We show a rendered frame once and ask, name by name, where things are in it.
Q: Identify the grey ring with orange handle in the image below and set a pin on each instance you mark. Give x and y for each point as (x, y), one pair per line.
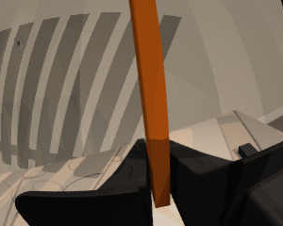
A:
(154, 109)

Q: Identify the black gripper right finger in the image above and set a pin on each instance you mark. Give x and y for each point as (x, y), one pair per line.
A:
(208, 190)

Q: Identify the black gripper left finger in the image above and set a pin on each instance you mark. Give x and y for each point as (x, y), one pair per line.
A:
(123, 200)

